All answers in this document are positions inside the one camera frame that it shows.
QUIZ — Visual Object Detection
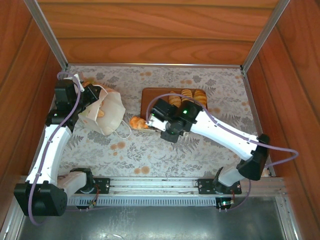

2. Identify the white printed paper bag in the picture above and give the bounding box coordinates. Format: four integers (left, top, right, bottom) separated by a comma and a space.
77, 79, 133, 140

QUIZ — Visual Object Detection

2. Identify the brown wooden tray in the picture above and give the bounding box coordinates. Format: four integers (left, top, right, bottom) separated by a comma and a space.
140, 87, 209, 121

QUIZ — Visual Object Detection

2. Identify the floral table cloth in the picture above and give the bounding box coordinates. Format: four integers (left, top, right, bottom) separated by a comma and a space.
31, 64, 273, 178

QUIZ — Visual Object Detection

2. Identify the grey metal sheet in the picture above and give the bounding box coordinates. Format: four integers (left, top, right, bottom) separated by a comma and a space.
17, 204, 287, 240

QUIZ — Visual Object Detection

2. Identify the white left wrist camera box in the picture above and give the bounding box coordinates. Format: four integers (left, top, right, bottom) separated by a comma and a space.
72, 72, 85, 88

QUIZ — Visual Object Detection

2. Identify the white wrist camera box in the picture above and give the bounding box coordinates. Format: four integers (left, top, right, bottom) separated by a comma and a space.
72, 72, 85, 88
146, 119, 168, 133

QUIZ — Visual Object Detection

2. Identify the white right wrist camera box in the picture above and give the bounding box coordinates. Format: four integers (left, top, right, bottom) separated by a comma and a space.
146, 119, 168, 133

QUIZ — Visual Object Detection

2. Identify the aluminium frame bar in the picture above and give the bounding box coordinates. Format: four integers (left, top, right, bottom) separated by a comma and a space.
0, 196, 28, 240
274, 196, 305, 240
66, 62, 243, 69
240, 69, 277, 177

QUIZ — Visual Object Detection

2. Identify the aluminium frame post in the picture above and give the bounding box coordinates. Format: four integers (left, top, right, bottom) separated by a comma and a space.
240, 0, 292, 72
23, 0, 70, 71

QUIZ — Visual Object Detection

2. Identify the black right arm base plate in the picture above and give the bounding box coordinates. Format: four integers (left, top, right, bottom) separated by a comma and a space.
197, 177, 243, 195

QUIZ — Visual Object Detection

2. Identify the aluminium mounting rail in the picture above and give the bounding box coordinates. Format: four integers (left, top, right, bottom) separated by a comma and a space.
16, 175, 287, 198

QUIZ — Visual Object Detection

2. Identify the grey slotted cable duct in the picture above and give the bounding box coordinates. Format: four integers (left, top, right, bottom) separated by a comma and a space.
26, 195, 277, 207

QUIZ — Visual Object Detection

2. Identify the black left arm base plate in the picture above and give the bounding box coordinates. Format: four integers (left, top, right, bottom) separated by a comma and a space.
64, 176, 111, 195

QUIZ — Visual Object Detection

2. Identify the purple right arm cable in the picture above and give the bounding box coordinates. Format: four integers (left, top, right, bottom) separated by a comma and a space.
145, 93, 300, 213

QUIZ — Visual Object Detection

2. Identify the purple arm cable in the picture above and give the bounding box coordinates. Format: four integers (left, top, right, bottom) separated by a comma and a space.
145, 93, 300, 213
27, 71, 98, 227

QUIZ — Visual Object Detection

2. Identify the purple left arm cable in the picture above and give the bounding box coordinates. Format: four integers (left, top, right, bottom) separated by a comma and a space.
27, 71, 98, 227

